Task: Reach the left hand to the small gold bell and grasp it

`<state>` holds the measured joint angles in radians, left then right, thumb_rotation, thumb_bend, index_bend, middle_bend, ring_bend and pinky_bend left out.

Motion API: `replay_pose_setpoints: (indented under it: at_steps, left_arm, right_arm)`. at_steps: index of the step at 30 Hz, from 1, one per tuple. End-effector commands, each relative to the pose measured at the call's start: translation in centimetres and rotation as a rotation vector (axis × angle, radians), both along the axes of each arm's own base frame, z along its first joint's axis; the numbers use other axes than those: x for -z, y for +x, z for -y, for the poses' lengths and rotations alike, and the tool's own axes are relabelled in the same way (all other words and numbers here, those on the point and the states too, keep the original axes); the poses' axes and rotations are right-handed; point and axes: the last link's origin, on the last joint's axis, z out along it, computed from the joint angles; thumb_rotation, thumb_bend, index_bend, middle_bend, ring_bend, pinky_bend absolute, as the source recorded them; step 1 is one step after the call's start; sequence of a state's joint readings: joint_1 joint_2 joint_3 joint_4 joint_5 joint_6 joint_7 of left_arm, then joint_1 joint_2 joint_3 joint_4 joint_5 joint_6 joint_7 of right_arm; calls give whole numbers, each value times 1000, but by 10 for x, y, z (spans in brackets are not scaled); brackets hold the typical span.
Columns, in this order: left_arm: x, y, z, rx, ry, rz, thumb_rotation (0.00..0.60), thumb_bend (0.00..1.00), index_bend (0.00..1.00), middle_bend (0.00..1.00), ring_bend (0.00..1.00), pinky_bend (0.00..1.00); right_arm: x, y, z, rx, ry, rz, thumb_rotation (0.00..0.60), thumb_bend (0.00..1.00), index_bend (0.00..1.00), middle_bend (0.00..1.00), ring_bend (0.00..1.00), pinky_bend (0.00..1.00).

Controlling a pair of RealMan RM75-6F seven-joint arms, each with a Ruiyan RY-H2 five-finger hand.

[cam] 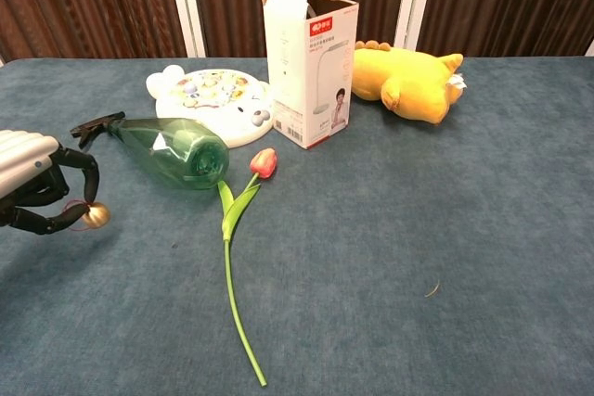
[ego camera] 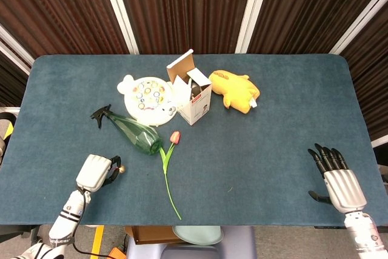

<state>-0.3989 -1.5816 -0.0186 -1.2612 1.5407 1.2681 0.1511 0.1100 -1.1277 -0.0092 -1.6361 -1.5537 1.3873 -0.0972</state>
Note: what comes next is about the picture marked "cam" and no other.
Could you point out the green plastic spray bottle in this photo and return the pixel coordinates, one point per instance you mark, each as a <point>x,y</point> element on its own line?
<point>176,150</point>

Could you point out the white desk lamp cardboard box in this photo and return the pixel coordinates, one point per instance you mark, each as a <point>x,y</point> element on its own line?
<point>308,67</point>

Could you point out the white round fishing toy board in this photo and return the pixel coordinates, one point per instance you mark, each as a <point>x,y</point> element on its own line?
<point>211,99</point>

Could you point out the small thin leaf scrap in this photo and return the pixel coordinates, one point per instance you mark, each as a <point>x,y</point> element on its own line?
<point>434,290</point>

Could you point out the yellow plush dinosaur toy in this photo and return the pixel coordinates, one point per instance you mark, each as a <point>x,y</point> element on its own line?
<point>408,80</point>

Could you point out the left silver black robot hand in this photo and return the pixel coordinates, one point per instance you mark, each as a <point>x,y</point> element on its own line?
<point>28,169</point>

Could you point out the gold bell with red string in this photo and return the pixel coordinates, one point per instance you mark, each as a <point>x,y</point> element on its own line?
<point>96,215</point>

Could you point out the artificial tulip flower green stem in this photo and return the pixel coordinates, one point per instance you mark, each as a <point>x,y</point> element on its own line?
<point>232,215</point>

